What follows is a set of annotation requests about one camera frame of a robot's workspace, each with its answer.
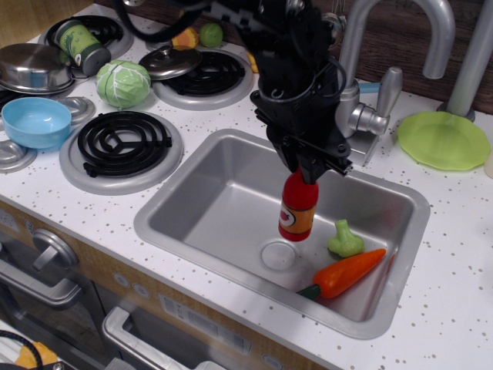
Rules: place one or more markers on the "light green plastic plate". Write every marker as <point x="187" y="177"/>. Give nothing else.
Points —
<point x="443" y="141"/>

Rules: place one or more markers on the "back right black burner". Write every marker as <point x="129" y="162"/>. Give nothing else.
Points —
<point x="220" y="80"/>

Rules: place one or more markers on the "silver vertical pole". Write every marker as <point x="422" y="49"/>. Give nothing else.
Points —
<point x="473" y="67"/>

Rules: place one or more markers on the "silver lower drawer handle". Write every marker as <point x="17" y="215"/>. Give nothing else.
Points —
<point x="147" y="342"/>

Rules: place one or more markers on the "silver sink basin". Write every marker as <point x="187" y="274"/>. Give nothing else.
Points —
<point x="220" y="210"/>

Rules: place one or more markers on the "light blue plastic bowl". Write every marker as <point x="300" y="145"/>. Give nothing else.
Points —
<point x="36" y="123"/>

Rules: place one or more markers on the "orange toy pumpkin slice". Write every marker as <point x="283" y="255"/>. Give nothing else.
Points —
<point x="188" y="38"/>

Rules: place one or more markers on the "green toy cabbage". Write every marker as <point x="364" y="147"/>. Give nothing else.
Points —
<point x="123" y="84"/>

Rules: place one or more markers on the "red ketchup bottle toy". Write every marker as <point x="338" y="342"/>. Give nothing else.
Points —
<point x="299" y="201"/>

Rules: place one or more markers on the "yellow object with black cable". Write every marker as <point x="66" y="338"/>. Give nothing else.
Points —
<point x="32" y="355"/>

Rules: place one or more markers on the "orange toy carrot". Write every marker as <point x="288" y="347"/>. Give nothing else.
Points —
<point x="335" y="279"/>

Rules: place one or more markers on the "silver stove knob front left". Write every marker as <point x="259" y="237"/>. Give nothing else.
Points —
<point x="15" y="157"/>

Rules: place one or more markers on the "silver oven door handle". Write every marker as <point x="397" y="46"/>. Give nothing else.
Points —
<point x="60" y="296"/>

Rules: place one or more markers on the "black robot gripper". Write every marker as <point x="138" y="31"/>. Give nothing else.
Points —
<point x="301" y="126"/>

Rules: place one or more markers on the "yellow toy bell pepper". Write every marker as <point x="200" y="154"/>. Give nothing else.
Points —
<point x="253" y="63"/>

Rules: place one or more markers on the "green toy can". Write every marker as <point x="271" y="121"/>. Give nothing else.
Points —
<point x="85" y="50"/>

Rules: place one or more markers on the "steel pot lid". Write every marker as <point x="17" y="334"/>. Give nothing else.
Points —
<point x="170" y="62"/>

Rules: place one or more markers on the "silver stove knob disc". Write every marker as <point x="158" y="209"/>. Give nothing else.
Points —
<point x="82" y="109"/>

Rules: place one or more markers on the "silver oven knob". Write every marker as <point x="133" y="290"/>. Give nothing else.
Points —
<point x="53" y="250"/>

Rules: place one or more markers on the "hanging silver ladle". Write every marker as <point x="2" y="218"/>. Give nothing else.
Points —
<point x="337" y="19"/>

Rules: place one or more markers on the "stainless steel pot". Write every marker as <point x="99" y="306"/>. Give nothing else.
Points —
<point x="35" y="69"/>

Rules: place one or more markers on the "silver toy faucet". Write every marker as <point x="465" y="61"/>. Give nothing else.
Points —
<point x="361" y="124"/>

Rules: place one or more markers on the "front black stove burner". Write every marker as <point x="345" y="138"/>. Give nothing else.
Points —
<point x="121" y="153"/>

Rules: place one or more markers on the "light green toy garlic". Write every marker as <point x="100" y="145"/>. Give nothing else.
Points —
<point x="345" y="243"/>

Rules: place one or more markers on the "green toy lime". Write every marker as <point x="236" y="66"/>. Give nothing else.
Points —
<point x="211" y="35"/>

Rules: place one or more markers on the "back left black burner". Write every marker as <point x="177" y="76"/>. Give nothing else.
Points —
<point x="109" y="31"/>

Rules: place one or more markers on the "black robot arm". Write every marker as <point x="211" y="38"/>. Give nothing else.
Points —
<point x="299" y="84"/>

